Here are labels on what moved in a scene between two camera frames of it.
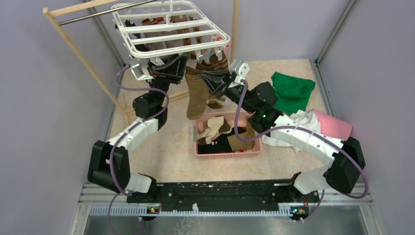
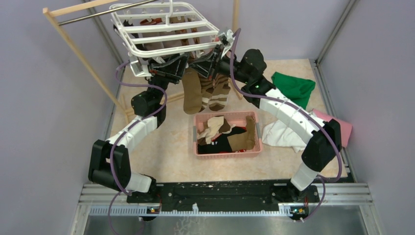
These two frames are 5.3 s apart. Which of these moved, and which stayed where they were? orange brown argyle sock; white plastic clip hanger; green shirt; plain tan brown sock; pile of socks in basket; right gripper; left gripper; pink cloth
Moved: plain tan brown sock; right gripper
Stayed: orange brown argyle sock; green shirt; left gripper; pile of socks in basket; pink cloth; white plastic clip hanger
